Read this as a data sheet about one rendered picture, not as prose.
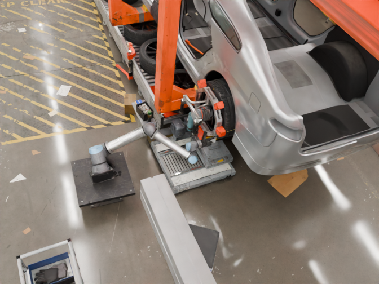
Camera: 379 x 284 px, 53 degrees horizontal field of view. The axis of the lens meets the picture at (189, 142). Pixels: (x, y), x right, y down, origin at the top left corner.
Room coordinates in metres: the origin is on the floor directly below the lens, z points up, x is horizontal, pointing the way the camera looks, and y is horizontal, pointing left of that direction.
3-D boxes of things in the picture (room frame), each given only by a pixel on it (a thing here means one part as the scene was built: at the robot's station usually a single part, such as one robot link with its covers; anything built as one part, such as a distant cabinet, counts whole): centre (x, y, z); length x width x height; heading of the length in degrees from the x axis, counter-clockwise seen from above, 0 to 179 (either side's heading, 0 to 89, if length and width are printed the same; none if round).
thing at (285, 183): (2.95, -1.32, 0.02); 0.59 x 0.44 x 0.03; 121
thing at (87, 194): (2.34, 0.89, 0.15); 0.60 x 0.60 x 0.30; 26
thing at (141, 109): (3.24, 0.60, 0.51); 0.20 x 0.14 x 0.13; 40
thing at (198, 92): (3.05, -0.14, 0.85); 0.54 x 0.07 x 0.54; 31
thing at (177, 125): (3.30, 0.05, 0.26); 0.42 x 0.18 x 0.35; 121
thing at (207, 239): (1.71, -0.27, 0.17); 0.43 x 0.36 x 0.34; 174
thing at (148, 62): (4.50, 0.59, 0.39); 0.66 x 0.66 x 0.24
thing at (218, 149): (3.14, -0.29, 0.32); 0.40 x 0.30 x 0.28; 31
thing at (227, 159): (3.14, -0.29, 0.13); 0.50 x 0.36 x 0.10; 31
